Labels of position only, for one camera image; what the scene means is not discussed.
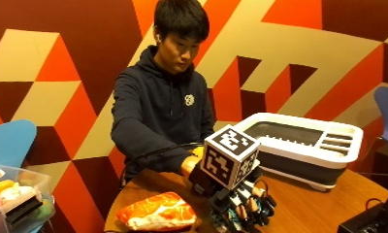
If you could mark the white marker cube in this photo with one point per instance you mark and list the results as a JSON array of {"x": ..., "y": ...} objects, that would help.
[{"x": 231, "y": 155}]

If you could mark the orange and white plush toy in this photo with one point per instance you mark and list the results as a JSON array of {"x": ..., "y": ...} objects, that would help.
[{"x": 158, "y": 212}]

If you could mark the white and grey dish rack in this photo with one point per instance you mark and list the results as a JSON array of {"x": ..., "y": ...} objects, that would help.
[{"x": 302, "y": 145}]

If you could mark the black electronic box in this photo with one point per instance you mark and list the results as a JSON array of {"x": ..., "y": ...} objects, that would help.
[{"x": 371, "y": 221}]

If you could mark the the person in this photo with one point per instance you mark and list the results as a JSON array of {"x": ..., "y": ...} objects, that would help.
[{"x": 159, "y": 97}]

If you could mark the green plush toy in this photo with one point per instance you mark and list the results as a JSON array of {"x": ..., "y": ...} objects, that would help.
[{"x": 42, "y": 210}]

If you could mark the black bin latch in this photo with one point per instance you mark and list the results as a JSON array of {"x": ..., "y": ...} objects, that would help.
[{"x": 24, "y": 208}]

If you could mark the clear plastic storage bin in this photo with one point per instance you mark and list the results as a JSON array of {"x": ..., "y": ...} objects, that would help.
[{"x": 13, "y": 207}]

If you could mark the white round toy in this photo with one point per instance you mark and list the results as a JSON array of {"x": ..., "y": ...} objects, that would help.
[{"x": 13, "y": 193}]

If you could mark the white earbud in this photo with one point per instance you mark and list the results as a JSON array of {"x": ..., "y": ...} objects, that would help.
[{"x": 158, "y": 38}]

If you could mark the light blue chair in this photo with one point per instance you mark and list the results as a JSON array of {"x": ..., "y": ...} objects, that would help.
[{"x": 8, "y": 142}]

